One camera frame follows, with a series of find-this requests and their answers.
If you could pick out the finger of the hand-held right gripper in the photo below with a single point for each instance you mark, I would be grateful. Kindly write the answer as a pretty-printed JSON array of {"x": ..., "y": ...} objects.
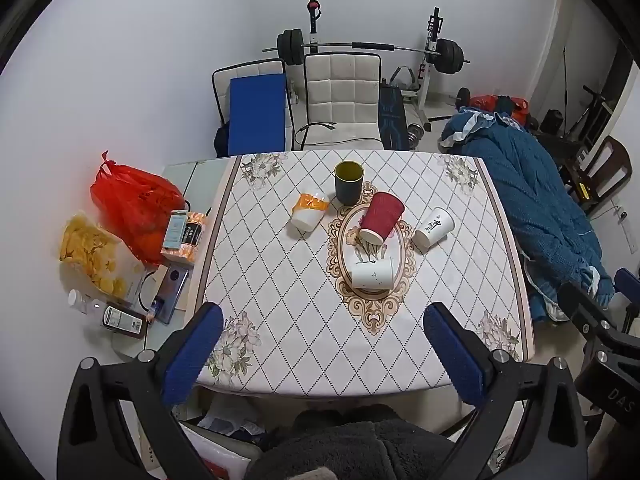
[
  {"x": 627, "y": 285},
  {"x": 582, "y": 305}
]

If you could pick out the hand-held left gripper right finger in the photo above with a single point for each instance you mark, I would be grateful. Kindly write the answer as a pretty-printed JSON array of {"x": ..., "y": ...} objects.
[{"x": 457, "y": 360}]

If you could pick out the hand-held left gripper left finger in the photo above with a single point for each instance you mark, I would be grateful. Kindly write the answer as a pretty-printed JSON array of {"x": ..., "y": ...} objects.
[{"x": 192, "y": 360}]

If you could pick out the white speckled cup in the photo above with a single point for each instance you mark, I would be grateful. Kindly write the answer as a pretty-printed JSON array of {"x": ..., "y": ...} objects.
[{"x": 371, "y": 274}]

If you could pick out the white cup with black print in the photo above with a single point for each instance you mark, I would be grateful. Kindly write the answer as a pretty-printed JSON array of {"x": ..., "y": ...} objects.
[{"x": 434, "y": 228}]

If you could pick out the red ribbed paper cup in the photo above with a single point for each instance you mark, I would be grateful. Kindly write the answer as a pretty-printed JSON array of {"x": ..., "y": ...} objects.
[{"x": 380, "y": 217}]

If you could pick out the orange and white cup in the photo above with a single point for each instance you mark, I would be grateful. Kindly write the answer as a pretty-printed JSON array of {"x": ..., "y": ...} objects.
[{"x": 310, "y": 208}]

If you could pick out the dark green cup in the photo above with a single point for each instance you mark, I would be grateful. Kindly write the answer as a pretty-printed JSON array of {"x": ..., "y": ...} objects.
[{"x": 348, "y": 185}]

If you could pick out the blue phone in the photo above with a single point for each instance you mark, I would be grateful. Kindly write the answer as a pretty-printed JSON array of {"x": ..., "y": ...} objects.
[{"x": 171, "y": 292}]

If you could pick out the brown bottle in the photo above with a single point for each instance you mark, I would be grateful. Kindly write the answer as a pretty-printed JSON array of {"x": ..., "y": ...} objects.
[{"x": 124, "y": 321}]

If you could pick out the white plastic bag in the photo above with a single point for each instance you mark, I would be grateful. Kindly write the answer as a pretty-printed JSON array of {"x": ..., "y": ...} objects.
[{"x": 220, "y": 452}]

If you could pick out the diamond patterned floral tablecloth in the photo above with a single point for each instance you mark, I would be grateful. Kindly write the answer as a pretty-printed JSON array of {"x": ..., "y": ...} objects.
[{"x": 280, "y": 280}]

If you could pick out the brown wooden chair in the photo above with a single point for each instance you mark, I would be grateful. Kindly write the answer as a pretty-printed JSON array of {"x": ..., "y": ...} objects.
[{"x": 612, "y": 165}]

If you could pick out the blue knit blanket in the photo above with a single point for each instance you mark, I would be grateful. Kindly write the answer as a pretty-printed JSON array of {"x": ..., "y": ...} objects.
[{"x": 530, "y": 195}]

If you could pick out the clear small bottle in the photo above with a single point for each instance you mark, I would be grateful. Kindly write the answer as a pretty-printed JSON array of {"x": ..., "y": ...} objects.
[{"x": 85, "y": 302}]

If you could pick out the black and orange packet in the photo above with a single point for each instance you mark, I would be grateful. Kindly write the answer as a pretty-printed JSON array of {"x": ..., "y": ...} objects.
[{"x": 192, "y": 235}]

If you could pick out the person's dark fleece clothing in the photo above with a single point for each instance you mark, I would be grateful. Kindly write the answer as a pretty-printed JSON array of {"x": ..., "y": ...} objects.
[{"x": 360, "y": 445}]

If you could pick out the teal small box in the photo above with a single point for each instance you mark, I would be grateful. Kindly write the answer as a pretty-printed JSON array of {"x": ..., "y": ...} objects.
[{"x": 174, "y": 230}]

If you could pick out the yellow snack bag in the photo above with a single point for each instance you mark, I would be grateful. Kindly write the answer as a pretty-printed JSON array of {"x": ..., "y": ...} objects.
[{"x": 92, "y": 255}]

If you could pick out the red plastic bag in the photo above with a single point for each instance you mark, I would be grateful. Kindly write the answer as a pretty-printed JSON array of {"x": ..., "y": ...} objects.
[{"x": 135, "y": 205}]

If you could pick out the pale side table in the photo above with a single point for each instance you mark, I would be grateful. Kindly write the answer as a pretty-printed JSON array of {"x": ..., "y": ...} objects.
[{"x": 197, "y": 182}]

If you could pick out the black round weight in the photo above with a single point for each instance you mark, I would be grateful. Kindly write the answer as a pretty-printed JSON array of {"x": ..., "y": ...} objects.
[{"x": 552, "y": 121}]

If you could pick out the dumbbell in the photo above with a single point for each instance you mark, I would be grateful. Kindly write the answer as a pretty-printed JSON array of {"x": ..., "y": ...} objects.
[{"x": 416, "y": 134}]

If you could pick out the dark weight bench pad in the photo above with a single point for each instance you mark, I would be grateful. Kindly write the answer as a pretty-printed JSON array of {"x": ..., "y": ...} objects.
[{"x": 392, "y": 120}]

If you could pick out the blue cushion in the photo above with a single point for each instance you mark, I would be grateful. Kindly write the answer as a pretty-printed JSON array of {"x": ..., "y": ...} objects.
[{"x": 256, "y": 115}]

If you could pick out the white chair with black trim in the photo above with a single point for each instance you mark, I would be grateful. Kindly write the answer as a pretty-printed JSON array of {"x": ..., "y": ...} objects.
[{"x": 222, "y": 85}]

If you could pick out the white weight rack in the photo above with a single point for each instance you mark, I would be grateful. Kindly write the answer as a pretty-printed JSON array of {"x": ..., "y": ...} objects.
[{"x": 429, "y": 67}]

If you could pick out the white quilted chair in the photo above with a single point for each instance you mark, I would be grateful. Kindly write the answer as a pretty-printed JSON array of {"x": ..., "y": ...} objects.
[{"x": 340, "y": 92}]

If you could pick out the barbell with black plates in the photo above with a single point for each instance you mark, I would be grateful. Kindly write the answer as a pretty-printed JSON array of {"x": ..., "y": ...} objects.
[{"x": 292, "y": 47}]

